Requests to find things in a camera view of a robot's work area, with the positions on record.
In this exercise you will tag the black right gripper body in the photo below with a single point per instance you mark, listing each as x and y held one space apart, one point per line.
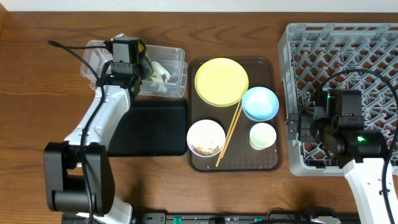
294 125

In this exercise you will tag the light blue plastic bowl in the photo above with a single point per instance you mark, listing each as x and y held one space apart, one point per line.
260 104

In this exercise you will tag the wooden chopstick right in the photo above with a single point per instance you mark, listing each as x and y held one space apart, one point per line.
231 133

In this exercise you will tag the yellow plastic plate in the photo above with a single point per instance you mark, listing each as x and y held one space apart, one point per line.
221 82

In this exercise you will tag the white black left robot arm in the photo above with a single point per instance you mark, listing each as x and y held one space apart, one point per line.
78 175

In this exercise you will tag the white napkin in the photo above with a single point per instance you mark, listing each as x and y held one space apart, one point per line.
160 76

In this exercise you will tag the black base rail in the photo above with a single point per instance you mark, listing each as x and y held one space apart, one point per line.
315 214

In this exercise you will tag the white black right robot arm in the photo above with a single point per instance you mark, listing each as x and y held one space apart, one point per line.
363 156

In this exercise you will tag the green yellow snack wrapper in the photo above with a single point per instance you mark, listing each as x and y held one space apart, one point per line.
145 62

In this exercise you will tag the wooden chopstick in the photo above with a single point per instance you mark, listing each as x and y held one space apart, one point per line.
231 133
228 133

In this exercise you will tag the pale green plastic cup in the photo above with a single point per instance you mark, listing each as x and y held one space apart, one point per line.
261 136

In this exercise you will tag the wooden chopstick left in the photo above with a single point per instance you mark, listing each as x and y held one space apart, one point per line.
228 133

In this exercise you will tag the dark brown serving tray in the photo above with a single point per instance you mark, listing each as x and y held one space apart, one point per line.
239 155

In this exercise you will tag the clear plastic waste bin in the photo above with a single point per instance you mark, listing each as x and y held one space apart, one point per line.
171 58

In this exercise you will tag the grey dishwasher rack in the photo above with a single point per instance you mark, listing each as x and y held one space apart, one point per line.
310 53

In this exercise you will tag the pink bowl with food scraps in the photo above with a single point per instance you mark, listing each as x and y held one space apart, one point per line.
206 138

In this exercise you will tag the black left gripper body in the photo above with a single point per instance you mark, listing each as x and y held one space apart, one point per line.
144 66

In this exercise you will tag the black food waste tray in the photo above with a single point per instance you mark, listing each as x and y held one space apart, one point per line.
151 128

